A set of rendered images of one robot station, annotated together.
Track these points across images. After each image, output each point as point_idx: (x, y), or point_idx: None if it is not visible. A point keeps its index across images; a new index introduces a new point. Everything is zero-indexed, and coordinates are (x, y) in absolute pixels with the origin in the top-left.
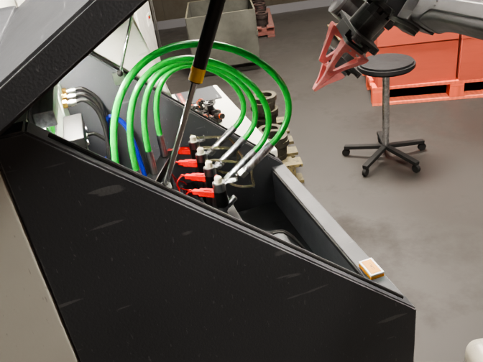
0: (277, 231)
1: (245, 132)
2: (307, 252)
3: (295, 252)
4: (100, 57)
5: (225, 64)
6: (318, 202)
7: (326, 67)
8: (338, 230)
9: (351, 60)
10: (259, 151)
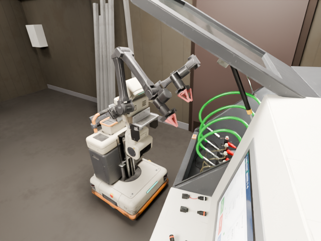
0: (212, 140)
1: (169, 214)
2: (220, 112)
3: (225, 109)
4: None
5: (217, 109)
6: (183, 158)
7: (174, 115)
8: (189, 148)
9: (186, 95)
10: (211, 129)
